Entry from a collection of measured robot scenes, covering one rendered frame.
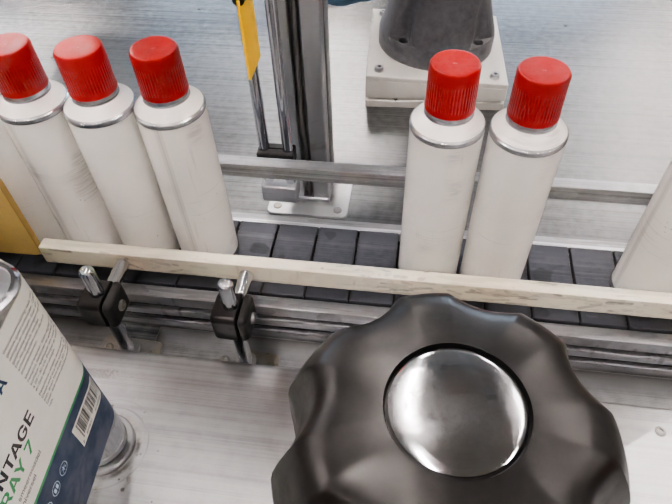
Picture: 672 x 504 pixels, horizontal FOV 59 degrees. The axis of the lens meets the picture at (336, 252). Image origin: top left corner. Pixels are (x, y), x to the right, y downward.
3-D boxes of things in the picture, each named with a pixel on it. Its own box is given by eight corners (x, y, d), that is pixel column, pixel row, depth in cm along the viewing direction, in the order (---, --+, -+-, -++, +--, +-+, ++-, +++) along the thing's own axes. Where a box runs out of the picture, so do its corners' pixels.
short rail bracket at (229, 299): (226, 377, 52) (198, 295, 43) (235, 348, 54) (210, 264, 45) (262, 381, 51) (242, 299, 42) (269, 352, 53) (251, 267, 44)
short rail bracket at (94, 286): (108, 364, 53) (57, 282, 44) (133, 307, 57) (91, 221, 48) (143, 368, 53) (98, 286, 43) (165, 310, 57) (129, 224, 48)
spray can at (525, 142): (459, 297, 50) (503, 91, 35) (459, 251, 54) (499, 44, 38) (521, 303, 50) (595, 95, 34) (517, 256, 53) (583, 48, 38)
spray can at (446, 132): (395, 288, 51) (411, 83, 36) (399, 243, 55) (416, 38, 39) (456, 294, 51) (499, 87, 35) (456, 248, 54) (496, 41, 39)
